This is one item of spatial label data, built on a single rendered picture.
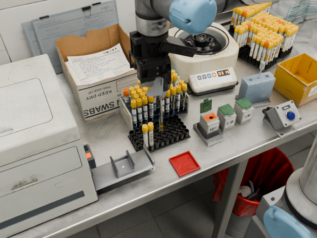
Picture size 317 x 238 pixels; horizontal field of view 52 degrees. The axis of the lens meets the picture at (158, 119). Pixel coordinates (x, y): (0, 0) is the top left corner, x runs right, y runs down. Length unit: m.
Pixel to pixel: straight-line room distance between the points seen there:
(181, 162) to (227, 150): 0.15
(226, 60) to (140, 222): 1.03
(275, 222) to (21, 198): 0.53
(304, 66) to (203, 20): 0.73
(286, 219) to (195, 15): 0.36
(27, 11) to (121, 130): 0.51
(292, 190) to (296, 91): 0.65
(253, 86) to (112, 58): 0.51
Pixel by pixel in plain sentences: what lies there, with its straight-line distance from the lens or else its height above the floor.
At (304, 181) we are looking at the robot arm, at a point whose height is 1.23.
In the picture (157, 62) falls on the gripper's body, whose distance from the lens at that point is 0.77.
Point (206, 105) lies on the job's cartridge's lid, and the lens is 0.97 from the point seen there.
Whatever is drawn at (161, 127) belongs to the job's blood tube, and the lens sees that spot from 0.97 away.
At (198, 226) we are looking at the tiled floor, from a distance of 1.83.
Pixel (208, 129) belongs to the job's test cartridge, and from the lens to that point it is 0.97.
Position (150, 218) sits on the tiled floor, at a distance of 1.84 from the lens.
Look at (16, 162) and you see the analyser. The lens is 0.70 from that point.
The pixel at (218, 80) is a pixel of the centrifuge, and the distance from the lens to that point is 1.16.
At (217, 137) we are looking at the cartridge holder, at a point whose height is 0.89.
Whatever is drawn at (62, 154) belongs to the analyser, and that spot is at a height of 1.10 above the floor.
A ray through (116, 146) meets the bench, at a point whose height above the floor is 0.88.
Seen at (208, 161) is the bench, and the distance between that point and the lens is 0.96.
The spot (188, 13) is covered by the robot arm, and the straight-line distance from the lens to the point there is 0.59.
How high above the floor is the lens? 1.64
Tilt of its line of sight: 46 degrees down
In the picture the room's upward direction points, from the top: 1 degrees counter-clockwise
